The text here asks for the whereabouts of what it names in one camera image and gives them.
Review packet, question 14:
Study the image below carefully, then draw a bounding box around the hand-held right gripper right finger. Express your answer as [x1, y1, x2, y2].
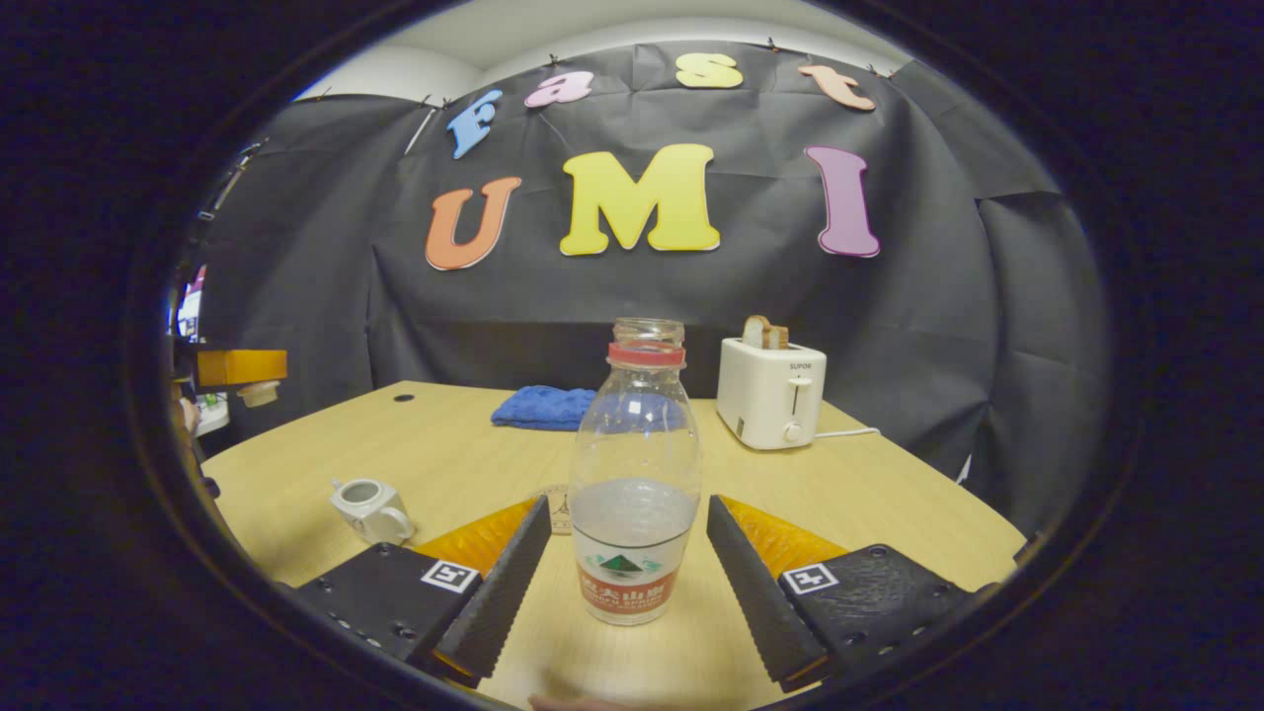
[706, 496, 974, 694]

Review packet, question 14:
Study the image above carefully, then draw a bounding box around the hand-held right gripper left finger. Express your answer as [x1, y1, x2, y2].
[294, 496, 552, 690]

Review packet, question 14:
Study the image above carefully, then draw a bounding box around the round wooden coaster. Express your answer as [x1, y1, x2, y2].
[533, 484, 576, 536]

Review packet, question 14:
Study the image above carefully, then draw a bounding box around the white floral teacup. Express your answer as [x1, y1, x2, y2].
[330, 478, 416, 546]

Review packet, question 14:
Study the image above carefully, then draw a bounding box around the clear plastic water bottle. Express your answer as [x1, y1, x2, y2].
[569, 317, 703, 627]

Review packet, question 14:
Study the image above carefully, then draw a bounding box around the computer monitor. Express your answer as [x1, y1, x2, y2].
[176, 265, 206, 342]

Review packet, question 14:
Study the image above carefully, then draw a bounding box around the blue towel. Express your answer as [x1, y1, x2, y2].
[491, 385, 598, 433]

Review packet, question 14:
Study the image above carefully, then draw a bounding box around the white toaster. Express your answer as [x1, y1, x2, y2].
[716, 337, 829, 451]

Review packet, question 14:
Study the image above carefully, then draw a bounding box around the black backdrop cloth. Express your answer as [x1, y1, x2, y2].
[193, 41, 1112, 539]

